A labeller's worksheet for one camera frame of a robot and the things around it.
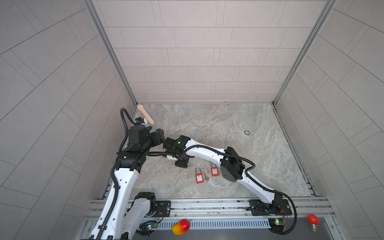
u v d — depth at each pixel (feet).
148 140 2.01
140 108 3.62
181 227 2.07
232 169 1.87
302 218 2.26
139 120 2.03
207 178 2.69
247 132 3.26
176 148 2.10
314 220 2.19
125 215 1.69
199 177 2.63
